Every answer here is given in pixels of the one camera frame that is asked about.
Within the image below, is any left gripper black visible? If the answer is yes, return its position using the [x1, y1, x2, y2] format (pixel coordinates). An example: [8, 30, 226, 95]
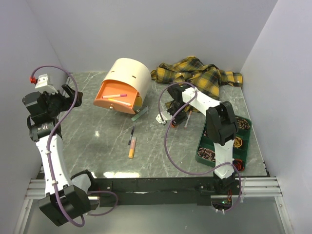
[39, 84, 82, 117]

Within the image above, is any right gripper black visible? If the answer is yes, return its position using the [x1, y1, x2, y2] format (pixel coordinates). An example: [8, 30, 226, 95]
[164, 102, 188, 127]

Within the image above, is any white pen orange cap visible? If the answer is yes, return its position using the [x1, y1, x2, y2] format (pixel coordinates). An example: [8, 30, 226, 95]
[184, 111, 192, 129]

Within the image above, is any pink top drawer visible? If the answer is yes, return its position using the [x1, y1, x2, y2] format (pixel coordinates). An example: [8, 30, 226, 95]
[93, 80, 143, 114]

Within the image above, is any yellow drawer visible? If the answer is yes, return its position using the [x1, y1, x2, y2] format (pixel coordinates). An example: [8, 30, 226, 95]
[134, 96, 143, 109]

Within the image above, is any white pen pink cap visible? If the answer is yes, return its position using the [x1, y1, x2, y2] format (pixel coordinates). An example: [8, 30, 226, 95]
[102, 94, 127, 99]

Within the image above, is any cream round drawer organizer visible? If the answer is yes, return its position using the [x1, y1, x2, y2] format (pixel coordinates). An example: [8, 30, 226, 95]
[103, 58, 152, 102]

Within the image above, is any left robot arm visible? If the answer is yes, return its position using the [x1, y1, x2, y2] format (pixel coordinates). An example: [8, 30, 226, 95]
[22, 84, 98, 226]

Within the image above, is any green highlighter near organizer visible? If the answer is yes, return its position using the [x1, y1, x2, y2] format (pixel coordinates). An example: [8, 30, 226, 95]
[131, 106, 149, 122]

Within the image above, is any brown patterned hair band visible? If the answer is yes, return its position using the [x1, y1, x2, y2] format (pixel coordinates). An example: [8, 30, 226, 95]
[197, 148, 215, 162]

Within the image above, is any yellow plaid shirt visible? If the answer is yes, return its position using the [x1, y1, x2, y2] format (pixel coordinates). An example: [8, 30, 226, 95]
[151, 56, 243, 100]

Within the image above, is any green compartment tray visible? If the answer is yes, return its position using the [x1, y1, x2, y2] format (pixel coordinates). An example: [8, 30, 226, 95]
[195, 116, 252, 172]

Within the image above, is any orange pink highlighter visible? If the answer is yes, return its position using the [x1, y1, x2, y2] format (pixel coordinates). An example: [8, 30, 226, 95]
[128, 136, 137, 158]

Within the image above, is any black thin pen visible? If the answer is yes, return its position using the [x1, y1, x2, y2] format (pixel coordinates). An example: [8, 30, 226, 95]
[128, 123, 136, 145]

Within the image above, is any dark floral hair band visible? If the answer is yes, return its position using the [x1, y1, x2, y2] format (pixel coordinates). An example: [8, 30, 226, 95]
[236, 117, 250, 130]

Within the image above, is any tan hair band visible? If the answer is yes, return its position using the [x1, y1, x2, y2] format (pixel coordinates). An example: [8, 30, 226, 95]
[233, 136, 243, 148]

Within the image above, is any orange black hair band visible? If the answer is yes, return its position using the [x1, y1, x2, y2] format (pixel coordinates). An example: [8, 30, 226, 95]
[233, 158, 245, 172]

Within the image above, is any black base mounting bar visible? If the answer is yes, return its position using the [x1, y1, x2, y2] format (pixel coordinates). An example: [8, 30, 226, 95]
[68, 176, 243, 212]

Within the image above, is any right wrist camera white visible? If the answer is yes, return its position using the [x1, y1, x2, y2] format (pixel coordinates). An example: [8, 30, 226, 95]
[156, 111, 168, 125]

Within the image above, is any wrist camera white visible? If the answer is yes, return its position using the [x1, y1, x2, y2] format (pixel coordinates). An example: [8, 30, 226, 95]
[30, 74, 58, 95]
[156, 111, 168, 125]

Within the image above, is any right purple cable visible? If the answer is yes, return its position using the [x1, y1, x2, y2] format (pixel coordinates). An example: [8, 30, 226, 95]
[157, 81, 243, 213]

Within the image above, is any purple cable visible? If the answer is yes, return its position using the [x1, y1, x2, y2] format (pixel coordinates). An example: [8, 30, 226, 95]
[157, 81, 243, 213]
[31, 65, 119, 228]

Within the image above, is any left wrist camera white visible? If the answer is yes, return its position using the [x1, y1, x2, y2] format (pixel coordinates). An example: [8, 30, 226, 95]
[30, 74, 58, 95]

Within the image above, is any aluminium rail frame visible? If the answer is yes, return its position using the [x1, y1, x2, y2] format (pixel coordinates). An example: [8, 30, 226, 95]
[14, 72, 293, 234]

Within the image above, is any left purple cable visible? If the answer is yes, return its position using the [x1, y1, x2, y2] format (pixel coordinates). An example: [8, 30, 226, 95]
[31, 65, 119, 228]

